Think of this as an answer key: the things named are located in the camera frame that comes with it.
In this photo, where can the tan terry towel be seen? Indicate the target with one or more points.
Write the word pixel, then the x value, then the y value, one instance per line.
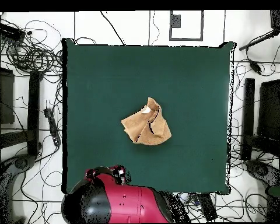
pixel 135 126

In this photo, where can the black power strip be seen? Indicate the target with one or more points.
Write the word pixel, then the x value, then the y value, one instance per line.
pixel 51 123

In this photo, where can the dark green table cloth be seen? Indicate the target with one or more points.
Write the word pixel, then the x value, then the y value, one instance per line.
pixel 107 81

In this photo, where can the black rectangular box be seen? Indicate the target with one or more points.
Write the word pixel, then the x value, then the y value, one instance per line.
pixel 207 207

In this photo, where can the black rectangular device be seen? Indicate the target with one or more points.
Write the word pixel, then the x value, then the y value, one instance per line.
pixel 8 31

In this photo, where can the black power adapter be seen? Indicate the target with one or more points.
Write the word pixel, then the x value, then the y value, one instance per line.
pixel 255 67

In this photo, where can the black stand pole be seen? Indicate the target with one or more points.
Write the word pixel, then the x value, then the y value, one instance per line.
pixel 259 40

